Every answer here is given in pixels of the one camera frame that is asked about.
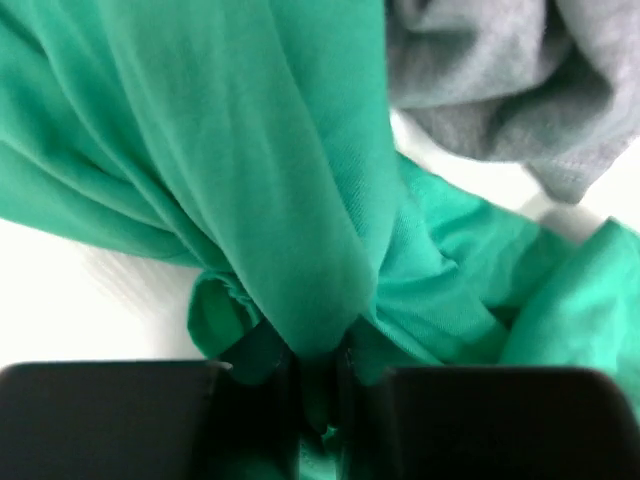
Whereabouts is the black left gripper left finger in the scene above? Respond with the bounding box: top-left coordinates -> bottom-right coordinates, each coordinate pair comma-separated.
1,323 -> 299,479

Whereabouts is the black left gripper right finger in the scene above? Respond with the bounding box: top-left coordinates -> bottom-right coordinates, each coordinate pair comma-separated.
334,330 -> 639,479

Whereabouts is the green tank top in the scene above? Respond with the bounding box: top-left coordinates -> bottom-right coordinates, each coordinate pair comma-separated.
0,0 -> 640,480

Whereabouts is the grey tank top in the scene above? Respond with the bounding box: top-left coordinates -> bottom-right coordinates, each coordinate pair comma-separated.
385,1 -> 639,204

